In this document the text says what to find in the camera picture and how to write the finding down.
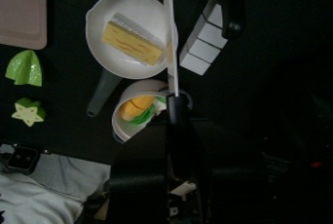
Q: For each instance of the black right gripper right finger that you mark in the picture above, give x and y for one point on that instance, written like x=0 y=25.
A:
x=213 y=195

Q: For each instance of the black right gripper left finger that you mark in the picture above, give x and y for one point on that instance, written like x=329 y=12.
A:
x=138 y=185

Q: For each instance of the white knife holder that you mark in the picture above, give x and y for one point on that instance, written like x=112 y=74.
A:
x=203 y=43

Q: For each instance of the white plastic cup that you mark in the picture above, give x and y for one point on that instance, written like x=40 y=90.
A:
x=130 y=130

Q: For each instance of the light grey cloth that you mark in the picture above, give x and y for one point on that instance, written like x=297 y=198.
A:
x=52 y=195

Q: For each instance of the green toy food piece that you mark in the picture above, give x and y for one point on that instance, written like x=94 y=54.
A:
x=144 y=117

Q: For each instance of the yellow toy food piece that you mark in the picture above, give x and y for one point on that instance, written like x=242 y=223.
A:
x=134 y=107

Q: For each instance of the black square box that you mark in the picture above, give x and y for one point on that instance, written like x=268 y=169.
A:
x=21 y=159

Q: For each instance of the green toy pepper lobed half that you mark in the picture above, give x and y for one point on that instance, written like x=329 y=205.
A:
x=28 y=114

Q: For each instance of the yellow toy cake slice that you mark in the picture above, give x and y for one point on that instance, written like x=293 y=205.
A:
x=130 y=43

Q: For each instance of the green toy pepper pointed piece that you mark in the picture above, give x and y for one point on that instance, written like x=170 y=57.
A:
x=23 y=68

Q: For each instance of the white toy frying pan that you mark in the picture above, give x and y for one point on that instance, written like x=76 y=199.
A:
x=112 y=17

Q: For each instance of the pink plastic tray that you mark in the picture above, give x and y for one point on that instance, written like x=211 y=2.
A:
x=21 y=7

